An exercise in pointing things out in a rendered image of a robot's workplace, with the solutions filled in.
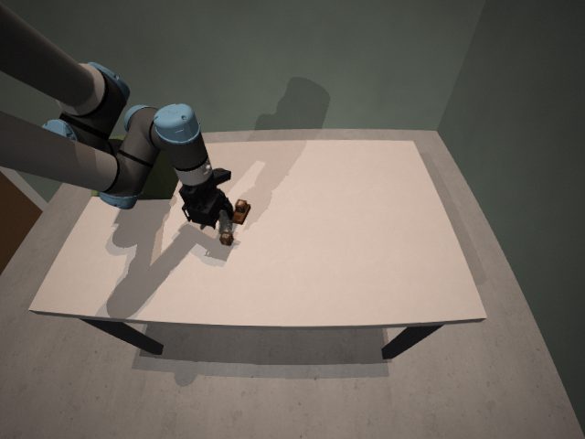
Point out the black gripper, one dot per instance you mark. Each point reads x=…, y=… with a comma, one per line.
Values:
x=207, y=206

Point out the brown wooden cube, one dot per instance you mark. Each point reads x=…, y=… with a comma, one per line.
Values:
x=241, y=205
x=226, y=238

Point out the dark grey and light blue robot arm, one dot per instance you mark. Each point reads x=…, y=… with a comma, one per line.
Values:
x=92, y=99

